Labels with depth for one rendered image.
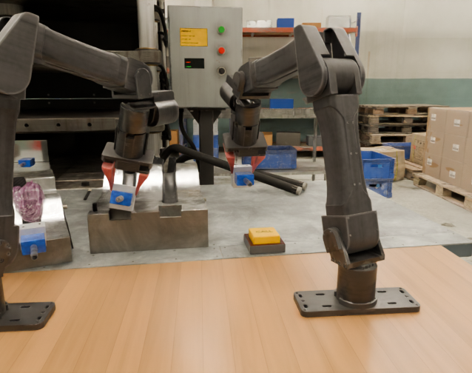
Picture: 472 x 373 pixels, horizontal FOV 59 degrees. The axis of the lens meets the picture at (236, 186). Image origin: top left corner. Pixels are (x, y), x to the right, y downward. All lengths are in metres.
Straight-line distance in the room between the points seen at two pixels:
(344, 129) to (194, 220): 0.41
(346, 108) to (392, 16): 7.42
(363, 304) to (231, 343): 0.22
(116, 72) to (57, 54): 0.11
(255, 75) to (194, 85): 0.90
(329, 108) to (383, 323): 0.35
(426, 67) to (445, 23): 0.77
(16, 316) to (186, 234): 0.38
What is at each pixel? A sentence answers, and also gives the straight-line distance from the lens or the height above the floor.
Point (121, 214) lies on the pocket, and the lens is 0.99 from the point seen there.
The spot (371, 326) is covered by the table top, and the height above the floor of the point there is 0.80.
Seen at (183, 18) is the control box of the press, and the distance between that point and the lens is 1.79.
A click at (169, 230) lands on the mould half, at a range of 0.95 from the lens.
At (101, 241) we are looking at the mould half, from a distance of 0.97.
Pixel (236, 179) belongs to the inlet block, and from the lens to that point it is 1.04.
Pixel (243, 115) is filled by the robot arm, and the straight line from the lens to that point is 0.96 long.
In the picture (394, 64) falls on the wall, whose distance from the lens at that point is 8.07.
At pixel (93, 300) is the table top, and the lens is 0.79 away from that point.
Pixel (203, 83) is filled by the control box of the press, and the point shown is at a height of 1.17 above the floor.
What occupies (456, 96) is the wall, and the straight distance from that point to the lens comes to 8.52.
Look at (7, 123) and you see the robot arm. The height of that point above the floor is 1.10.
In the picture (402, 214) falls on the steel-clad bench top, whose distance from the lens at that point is 1.30.
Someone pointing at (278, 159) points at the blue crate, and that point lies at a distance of 4.75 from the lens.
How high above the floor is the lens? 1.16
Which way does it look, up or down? 13 degrees down
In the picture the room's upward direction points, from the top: straight up
